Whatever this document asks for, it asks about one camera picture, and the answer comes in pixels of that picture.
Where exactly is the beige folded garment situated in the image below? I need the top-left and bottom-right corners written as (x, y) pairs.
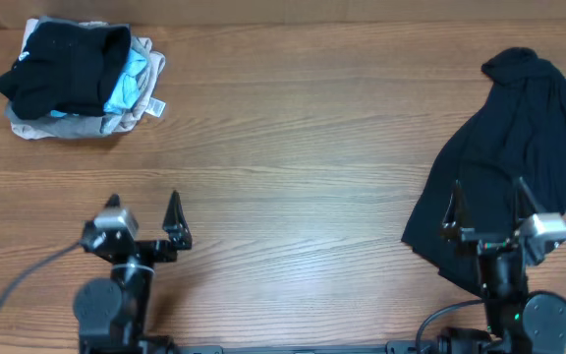
top-left (5, 35), bottom-right (165, 140)

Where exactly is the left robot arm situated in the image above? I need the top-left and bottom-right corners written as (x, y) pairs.
top-left (73, 191), bottom-right (193, 354)

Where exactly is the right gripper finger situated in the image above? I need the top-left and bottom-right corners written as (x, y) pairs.
top-left (440, 180), bottom-right (475, 242)
top-left (512, 177), bottom-right (544, 230)

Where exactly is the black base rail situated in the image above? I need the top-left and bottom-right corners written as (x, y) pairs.
top-left (170, 340), bottom-right (417, 354)

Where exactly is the grey folded garment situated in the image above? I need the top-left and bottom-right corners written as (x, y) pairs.
top-left (0, 16), bottom-right (165, 140)

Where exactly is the light blue folded garment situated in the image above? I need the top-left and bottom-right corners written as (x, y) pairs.
top-left (34, 42), bottom-right (147, 116)

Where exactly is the folded black garment on pile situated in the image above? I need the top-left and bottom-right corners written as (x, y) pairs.
top-left (0, 22), bottom-right (132, 120)

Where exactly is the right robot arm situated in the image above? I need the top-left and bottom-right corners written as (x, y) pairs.
top-left (437, 178), bottom-right (566, 353)

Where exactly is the black t-shirt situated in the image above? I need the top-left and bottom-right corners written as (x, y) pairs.
top-left (402, 47), bottom-right (566, 294)

